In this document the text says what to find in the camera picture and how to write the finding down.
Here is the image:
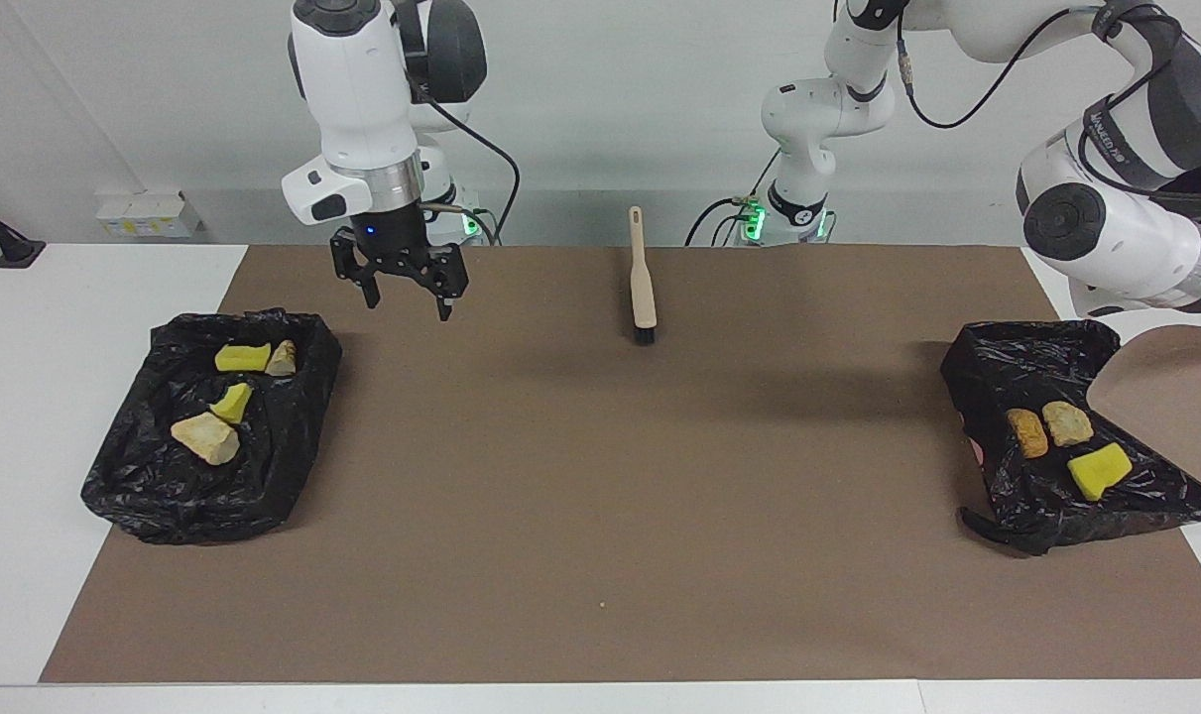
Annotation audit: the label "black bag lined bin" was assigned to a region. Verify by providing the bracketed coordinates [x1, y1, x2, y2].
[80, 307, 344, 546]

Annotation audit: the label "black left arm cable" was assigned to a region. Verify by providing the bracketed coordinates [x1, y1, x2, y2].
[896, 0, 1171, 199]

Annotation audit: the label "black base cable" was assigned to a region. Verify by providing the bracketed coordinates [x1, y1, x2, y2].
[686, 196, 760, 247]

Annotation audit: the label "black bag bin showing pink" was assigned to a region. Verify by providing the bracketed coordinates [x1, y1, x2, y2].
[939, 317, 1201, 556]

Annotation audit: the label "black tripod leg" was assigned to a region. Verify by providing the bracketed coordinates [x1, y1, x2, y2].
[0, 188, 47, 270]

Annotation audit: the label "beige brush black bristles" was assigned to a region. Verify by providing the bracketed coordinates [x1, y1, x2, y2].
[627, 205, 659, 347]

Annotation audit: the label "yellow sponge piece green layer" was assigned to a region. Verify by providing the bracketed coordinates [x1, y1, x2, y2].
[209, 381, 255, 426]

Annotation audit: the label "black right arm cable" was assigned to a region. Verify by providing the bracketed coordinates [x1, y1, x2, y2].
[408, 77, 522, 246]

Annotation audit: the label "beige plastic dustpan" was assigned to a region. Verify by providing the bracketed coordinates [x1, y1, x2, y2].
[1086, 322, 1201, 479]

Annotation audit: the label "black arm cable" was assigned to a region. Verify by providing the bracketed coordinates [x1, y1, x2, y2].
[896, 0, 1171, 199]
[408, 77, 522, 246]

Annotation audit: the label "white box on table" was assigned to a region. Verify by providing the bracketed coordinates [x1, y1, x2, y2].
[95, 191, 204, 240]

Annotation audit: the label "brown paper table mat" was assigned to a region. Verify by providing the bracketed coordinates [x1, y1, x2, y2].
[40, 245, 1201, 685]

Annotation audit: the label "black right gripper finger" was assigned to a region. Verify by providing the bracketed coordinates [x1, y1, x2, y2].
[417, 242, 469, 322]
[329, 226, 383, 309]

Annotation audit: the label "small pale foam chunk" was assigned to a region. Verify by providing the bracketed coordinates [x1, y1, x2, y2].
[1042, 401, 1096, 448]

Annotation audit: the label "yellow sponge wedge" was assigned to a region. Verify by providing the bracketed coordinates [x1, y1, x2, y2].
[1067, 442, 1135, 503]

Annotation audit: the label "boot shaped yellow sponge piece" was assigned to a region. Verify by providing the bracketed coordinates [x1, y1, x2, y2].
[212, 341, 273, 374]

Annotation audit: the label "large pale foam chunk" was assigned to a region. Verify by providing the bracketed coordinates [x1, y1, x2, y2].
[170, 411, 241, 467]

